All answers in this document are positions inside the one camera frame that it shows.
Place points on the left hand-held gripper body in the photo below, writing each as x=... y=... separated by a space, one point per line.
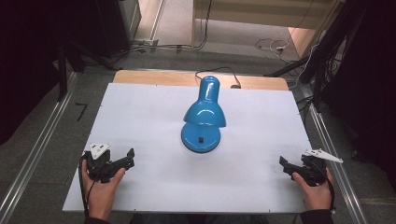
x=101 y=166

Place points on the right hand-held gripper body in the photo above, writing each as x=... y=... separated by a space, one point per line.
x=313 y=171

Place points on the blue desk lamp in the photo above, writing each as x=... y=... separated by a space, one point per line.
x=204 y=113

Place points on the person's right hand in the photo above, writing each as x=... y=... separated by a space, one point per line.
x=316 y=196

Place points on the person's left hand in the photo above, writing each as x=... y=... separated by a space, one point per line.
x=101 y=194

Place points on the white table board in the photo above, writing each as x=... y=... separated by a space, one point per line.
x=155 y=124

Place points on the black metal stand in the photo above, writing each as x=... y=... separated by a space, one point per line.
x=62 y=74

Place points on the black curtain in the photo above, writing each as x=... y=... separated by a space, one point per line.
x=370 y=77
x=28 y=62

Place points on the light wooden furniture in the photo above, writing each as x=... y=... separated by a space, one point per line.
x=261 y=12

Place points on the aluminium floor rail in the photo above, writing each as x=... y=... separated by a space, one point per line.
x=337 y=174
x=34 y=149

